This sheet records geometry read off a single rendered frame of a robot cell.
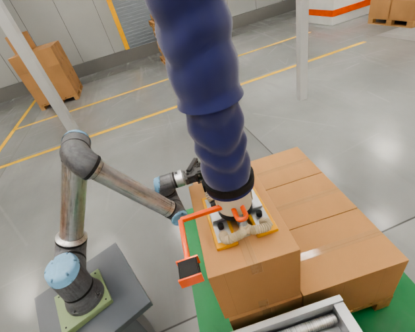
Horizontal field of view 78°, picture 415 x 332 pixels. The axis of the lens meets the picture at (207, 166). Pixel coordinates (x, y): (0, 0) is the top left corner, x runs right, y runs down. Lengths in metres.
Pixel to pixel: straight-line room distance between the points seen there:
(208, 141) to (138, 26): 9.31
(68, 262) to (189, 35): 1.11
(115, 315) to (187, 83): 1.15
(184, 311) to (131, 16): 9.17
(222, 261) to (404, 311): 1.40
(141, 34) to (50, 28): 2.79
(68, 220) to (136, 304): 0.53
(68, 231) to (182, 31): 1.08
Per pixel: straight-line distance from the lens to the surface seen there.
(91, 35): 10.27
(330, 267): 1.65
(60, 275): 1.40
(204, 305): 2.19
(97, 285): 1.54
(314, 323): 1.50
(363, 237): 1.79
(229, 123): 0.89
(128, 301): 1.50
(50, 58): 7.76
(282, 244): 1.18
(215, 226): 1.24
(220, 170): 0.97
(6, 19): 3.84
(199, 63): 0.77
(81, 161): 1.10
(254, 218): 1.24
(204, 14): 0.76
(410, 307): 2.27
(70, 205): 1.36
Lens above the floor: 1.95
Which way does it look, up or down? 37 degrees down
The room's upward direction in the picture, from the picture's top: 16 degrees counter-clockwise
